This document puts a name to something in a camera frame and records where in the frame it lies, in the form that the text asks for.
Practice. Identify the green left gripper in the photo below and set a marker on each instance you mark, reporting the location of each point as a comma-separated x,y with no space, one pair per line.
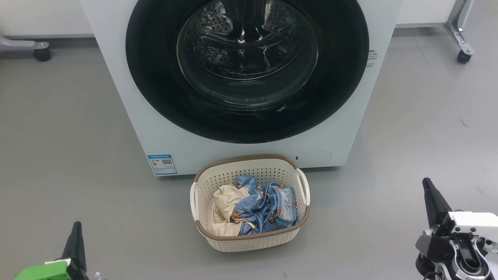
42,272

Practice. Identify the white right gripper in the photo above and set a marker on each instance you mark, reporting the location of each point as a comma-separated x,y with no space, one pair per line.
472,225

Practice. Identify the cream fabric garment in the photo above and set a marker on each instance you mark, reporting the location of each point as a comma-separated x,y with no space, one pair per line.
225,202

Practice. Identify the blue cartoon print garment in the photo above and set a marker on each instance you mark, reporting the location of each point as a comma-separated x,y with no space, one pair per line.
268,210

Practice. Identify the grey washing machine door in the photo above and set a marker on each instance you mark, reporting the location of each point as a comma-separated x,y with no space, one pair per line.
155,85

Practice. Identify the white front-load washing machine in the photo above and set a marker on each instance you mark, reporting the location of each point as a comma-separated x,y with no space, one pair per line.
116,97

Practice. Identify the blue energy label sticker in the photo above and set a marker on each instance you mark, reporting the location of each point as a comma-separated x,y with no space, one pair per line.
162,165

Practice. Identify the cream perforated laundry basket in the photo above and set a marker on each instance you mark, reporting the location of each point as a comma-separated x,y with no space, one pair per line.
253,239

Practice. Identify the grey frame leg with caster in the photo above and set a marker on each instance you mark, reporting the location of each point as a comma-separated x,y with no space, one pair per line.
19,43
457,27

